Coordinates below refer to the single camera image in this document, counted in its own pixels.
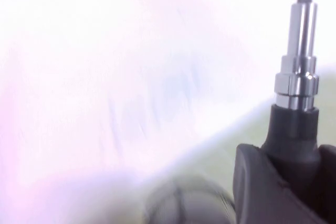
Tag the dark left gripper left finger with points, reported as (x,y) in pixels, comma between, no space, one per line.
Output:
(252,190)

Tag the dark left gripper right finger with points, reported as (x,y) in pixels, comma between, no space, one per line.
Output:
(329,166)

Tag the black mesh pen holder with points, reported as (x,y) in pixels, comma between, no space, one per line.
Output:
(183,200)

